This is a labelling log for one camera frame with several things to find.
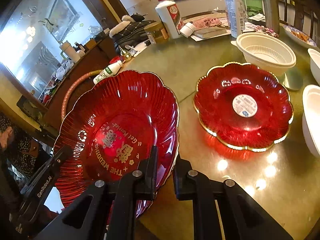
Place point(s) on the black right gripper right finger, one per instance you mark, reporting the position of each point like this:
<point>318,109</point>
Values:
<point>223,210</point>

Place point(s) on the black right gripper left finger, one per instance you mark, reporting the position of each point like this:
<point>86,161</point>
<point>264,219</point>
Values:
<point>107,210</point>

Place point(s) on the large red wedding plate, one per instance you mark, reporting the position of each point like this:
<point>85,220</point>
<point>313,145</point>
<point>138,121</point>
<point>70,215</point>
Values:
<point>113,127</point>

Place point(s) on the small red gold-rimmed plate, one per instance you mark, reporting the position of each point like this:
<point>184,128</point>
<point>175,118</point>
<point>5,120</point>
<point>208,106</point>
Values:
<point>243,106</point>

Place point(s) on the white foam bowl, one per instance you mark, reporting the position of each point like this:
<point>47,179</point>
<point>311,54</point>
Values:
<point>315,64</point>
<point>310,119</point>

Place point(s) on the cream ribbed plastic bowl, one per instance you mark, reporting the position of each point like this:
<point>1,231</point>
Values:
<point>266,52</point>

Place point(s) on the white green milk bottle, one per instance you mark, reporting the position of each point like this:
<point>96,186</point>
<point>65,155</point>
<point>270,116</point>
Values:
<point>109,71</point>

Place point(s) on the silver turntable disc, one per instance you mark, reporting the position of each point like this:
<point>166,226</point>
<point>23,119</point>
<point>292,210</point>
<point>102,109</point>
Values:
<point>291,79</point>

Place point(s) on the white thermos mug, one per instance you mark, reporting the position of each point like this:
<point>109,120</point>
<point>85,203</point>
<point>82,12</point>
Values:
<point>68,52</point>

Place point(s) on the black fur-trimmed jacket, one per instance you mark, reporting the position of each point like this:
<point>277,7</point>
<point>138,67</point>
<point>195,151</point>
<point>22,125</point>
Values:
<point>130,31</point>

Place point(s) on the amber glass jar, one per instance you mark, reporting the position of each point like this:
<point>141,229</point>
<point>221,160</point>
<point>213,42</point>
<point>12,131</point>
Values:
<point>156,33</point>

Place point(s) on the blue white food plate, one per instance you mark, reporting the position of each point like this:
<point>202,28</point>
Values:
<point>299,37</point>

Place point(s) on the pink wrapped candies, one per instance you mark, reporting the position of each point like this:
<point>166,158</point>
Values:
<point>266,30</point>

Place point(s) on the book with pink cloth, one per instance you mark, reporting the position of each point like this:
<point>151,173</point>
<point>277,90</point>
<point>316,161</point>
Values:
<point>209,27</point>

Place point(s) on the small white cup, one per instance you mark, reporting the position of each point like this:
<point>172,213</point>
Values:
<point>188,29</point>

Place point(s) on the stainless steel thermos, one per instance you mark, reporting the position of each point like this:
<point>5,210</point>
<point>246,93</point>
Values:
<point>271,10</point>

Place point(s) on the white red liquor bottle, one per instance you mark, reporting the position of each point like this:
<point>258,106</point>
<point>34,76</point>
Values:
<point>170,16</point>

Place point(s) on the dark wooden chair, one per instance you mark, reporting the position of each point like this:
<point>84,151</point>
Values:
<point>299,15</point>

